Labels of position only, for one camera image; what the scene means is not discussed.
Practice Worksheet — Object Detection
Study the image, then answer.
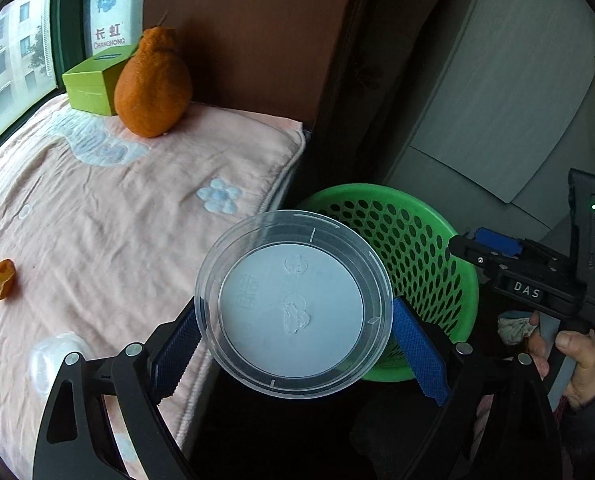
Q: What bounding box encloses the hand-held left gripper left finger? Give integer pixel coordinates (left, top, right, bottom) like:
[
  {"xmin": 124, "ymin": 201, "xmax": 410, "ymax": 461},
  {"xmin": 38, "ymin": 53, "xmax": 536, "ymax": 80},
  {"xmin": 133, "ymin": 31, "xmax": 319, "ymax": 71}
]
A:
[{"xmin": 32, "ymin": 305, "xmax": 203, "ymax": 480}]

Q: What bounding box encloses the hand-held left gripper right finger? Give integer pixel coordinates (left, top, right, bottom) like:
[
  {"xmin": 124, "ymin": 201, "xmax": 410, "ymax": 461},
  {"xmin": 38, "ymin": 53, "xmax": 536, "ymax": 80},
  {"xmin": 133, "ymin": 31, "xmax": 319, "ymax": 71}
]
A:
[{"xmin": 392, "ymin": 297, "xmax": 563, "ymax": 480}]

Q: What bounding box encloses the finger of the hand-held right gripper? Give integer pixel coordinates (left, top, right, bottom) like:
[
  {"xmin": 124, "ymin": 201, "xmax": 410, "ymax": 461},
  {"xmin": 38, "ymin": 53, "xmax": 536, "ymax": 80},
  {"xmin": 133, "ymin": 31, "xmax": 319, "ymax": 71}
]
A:
[{"xmin": 465, "ymin": 226, "xmax": 525, "ymax": 261}]

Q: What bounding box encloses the green plastic basket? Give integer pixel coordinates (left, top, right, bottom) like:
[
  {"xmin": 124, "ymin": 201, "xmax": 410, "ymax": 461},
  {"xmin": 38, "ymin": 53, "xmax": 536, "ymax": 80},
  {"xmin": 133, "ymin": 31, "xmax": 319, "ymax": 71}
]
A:
[{"xmin": 295, "ymin": 183, "xmax": 479, "ymax": 383}]

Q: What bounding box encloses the clear round plastic lid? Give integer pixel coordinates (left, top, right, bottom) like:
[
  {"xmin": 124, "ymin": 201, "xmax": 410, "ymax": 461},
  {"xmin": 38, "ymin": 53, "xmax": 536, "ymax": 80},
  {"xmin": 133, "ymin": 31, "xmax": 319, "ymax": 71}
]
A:
[{"xmin": 195, "ymin": 210, "xmax": 394, "ymax": 401}]

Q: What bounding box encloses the person's right forearm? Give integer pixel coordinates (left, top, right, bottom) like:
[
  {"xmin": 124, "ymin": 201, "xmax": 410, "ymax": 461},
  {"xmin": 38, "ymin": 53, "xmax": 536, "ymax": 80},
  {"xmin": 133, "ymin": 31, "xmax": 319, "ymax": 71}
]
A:
[{"xmin": 552, "ymin": 375, "xmax": 595, "ymax": 480}]

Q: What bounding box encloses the person's right hand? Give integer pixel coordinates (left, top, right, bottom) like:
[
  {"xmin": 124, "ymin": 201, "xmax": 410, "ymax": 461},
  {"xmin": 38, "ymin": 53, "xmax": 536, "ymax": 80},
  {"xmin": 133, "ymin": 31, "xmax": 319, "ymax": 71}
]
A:
[{"xmin": 527, "ymin": 310, "xmax": 595, "ymax": 411}]

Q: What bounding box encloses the crumpled pale cloth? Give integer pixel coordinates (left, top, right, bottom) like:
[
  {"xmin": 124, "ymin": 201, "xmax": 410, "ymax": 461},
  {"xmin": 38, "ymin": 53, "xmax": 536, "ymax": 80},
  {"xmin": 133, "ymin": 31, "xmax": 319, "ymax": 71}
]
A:
[{"xmin": 497, "ymin": 310, "xmax": 541, "ymax": 346}]

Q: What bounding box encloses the small clear jelly cup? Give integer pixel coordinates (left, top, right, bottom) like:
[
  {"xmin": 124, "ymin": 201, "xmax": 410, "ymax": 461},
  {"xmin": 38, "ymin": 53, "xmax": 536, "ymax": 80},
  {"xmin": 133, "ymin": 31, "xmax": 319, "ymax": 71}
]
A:
[{"xmin": 29, "ymin": 332, "xmax": 91, "ymax": 401}]

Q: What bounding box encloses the grey padded panel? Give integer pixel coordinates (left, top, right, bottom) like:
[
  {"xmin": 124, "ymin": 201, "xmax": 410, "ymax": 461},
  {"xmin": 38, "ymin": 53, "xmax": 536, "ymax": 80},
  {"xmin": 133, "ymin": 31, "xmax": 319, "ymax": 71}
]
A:
[{"xmin": 382, "ymin": 0, "xmax": 595, "ymax": 261}]

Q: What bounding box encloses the pink printed blanket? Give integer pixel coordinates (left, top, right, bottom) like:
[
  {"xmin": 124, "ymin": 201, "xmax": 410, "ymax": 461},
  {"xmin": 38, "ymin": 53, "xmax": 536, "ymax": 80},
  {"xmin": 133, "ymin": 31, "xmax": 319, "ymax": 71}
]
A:
[{"xmin": 0, "ymin": 92, "xmax": 311, "ymax": 480}]

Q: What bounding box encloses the orange peel piece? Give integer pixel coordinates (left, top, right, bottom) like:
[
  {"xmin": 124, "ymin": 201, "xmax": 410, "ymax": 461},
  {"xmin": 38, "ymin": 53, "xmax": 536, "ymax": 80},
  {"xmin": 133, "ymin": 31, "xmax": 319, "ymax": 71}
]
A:
[{"xmin": 0, "ymin": 258, "xmax": 17, "ymax": 302}]

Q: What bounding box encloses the whole bumpy orange fruit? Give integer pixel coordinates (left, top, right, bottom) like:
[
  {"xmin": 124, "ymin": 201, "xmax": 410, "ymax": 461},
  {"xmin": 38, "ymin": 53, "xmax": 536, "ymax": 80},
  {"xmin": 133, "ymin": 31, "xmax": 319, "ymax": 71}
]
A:
[{"xmin": 114, "ymin": 10, "xmax": 194, "ymax": 138}]

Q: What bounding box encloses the green cardboard box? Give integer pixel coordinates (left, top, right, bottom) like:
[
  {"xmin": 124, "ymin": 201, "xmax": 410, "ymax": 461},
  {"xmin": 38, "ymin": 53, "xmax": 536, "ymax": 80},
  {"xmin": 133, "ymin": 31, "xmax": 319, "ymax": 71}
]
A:
[{"xmin": 62, "ymin": 42, "xmax": 141, "ymax": 117}]

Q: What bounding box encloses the white window poster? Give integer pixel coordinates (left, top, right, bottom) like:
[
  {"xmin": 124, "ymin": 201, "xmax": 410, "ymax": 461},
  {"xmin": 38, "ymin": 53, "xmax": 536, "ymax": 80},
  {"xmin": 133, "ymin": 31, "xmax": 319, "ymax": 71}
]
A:
[{"xmin": 84, "ymin": 0, "xmax": 147, "ymax": 63}]

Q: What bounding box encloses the dark green window frame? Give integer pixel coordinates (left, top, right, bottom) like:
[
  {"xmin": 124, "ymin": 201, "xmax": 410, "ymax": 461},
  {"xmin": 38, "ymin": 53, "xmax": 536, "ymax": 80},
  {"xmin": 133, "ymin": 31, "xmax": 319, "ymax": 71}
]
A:
[{"xmin": 0, "ymin": 0, "xmax": 96, "ymax": 161}]

